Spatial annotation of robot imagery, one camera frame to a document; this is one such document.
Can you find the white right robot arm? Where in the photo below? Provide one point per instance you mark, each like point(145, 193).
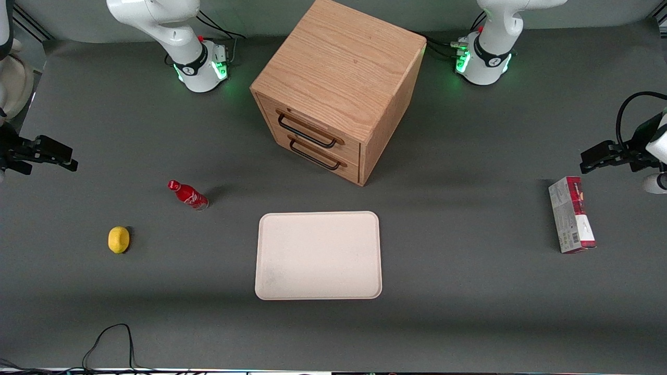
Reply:
point(177, 36)

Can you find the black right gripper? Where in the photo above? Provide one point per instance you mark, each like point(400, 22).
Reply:
point(11, 147)

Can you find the oak wooden drawer cabinet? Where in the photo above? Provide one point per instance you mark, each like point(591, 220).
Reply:
point(344, 57)

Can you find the red plaid cardboard box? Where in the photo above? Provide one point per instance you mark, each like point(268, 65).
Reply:
point(567, 216)

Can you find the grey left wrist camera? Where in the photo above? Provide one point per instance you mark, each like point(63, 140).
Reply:
point(654, 183)

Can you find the black aluminium rail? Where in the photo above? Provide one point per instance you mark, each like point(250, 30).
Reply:
point(662, 23)
point(31, 23)

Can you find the cream rectangular tray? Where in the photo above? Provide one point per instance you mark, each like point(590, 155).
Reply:
point(318, 255)

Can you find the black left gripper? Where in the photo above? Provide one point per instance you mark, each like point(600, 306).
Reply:
point(639, 146)

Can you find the yellow lemon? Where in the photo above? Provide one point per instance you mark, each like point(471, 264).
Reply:
point(119, 240)

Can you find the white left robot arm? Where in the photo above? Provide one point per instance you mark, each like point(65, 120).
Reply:
point(487, 54)

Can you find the wooden drawer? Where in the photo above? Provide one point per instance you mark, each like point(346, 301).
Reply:
point(350, 152)
point(351, 173)

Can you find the red cola bottle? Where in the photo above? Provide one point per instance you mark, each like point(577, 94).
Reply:
point(188, 196)

